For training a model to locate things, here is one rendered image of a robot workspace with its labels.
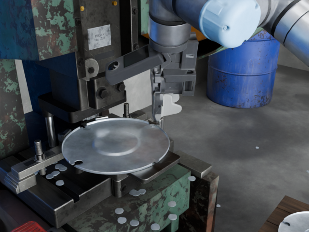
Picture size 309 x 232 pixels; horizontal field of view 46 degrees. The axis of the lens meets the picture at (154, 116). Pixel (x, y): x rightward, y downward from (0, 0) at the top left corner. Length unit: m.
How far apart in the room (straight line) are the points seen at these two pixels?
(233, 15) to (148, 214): 0.68
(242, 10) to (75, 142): 0.65
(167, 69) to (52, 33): 0.25
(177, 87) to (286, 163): 1.82
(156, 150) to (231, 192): 1.21
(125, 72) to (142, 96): 2.33
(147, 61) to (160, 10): 0.11
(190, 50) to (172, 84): 0.08
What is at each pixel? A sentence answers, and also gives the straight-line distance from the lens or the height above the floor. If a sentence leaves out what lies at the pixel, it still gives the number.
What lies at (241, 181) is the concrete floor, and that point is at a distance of 2.23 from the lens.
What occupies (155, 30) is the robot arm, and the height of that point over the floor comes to 1.14.
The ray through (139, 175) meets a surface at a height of 0.78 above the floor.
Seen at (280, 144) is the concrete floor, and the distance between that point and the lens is 2.67.
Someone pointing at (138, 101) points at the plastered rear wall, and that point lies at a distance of 2.98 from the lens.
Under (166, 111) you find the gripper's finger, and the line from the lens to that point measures 0.75.
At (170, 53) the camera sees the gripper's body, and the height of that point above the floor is 1.10.
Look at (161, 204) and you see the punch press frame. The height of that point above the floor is 0.60.
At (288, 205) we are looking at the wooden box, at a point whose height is 0.35.
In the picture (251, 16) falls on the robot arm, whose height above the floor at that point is 1.19.
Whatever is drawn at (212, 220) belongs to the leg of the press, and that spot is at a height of 0.45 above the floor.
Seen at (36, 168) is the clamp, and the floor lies 0.74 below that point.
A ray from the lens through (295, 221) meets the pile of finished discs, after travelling 1.45.
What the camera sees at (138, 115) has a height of 0.75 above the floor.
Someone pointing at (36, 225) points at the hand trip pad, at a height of 0.76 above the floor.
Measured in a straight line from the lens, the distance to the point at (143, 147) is 0.97.
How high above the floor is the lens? 1.28
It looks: 26 degrees down
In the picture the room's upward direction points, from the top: straight up
